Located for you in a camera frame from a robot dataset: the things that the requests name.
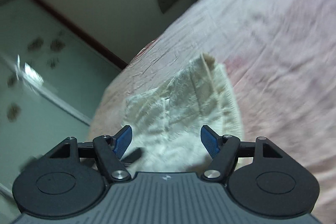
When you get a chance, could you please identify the cream white textured pants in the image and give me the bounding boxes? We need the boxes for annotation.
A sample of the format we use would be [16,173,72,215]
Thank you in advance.
[123,53,245,175]

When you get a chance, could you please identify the pink bed sheet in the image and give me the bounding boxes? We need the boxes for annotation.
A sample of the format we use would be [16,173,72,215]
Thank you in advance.
[89,0,335,223]

